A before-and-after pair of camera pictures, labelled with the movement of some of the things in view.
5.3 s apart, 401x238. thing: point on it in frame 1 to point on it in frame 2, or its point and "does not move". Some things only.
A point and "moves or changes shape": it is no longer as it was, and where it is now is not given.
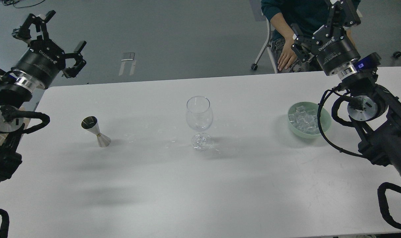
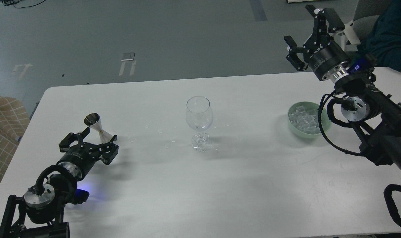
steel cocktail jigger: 91,123 moves or changes shape
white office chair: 254,66 to 367,13
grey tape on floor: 127,56 does not move
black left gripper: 43,59 to 84,158
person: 284,18 to 389,44
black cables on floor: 8,2 does not move
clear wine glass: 199,114 does not move
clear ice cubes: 304,120 does not move
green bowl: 302,118 does not move
